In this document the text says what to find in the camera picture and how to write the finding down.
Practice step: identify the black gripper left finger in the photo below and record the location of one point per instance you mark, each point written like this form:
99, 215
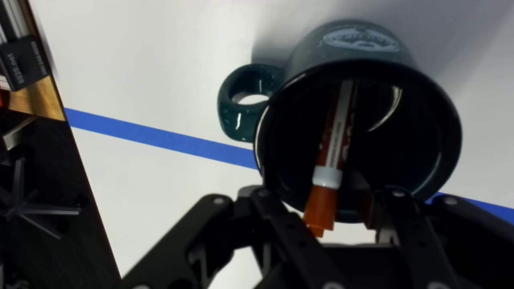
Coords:
213, 231

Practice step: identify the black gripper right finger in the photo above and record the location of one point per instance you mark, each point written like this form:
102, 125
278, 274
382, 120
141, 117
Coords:
454, 242

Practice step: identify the orange-capped dry erase marker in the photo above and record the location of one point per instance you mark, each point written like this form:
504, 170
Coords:
334, 146

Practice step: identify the blue tape line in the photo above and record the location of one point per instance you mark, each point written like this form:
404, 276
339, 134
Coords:
160, 137

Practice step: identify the black star-shaped base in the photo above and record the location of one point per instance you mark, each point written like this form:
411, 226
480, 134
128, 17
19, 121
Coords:
25, 207

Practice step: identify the dark teal speckled mug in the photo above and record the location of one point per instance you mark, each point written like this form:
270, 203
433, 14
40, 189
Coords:
347, 54

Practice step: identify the black corner bracket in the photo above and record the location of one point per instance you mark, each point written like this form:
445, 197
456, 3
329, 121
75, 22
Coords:
24, 62

